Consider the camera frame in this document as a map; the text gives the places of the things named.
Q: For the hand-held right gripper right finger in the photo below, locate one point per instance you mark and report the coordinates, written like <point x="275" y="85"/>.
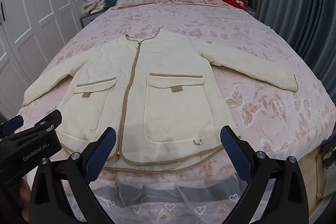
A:
<point x="236" y="154"/>

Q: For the beige padded bed frame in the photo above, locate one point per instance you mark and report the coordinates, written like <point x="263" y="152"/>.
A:
<point x="312" y="174"/>

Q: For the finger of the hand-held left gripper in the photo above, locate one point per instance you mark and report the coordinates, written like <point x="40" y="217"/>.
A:
<point x="11" y="124"/>
<point x="34" y="146"/>

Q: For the white panelled wardrobe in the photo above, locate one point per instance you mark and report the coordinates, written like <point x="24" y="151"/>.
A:
<point x="34" y="19"/>

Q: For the pink floral butterfly quilt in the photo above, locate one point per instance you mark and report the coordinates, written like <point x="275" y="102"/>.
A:
<point x="249" y="37"/>

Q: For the grey pleated curtain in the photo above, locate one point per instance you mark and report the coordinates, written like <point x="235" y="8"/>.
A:
<point x="288" y="3"/>

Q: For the blue nightstand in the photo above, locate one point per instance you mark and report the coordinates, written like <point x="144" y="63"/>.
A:
<point x="251" y="11"/>
<point x="88" y="20"/>

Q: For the pile of folded pale cloths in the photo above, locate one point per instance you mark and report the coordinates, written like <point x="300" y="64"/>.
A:
<point x="94" y="5"/>

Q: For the cream quilted jacket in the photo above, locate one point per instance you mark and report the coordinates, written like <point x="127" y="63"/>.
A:
<point x="168" y="61"/>

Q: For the sheer heart lace bed skirt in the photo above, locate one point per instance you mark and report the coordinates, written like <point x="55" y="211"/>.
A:
<point x="168" y="203"/>

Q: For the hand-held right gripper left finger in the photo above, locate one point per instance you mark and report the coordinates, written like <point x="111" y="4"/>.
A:
<point x="101" y="153"/>

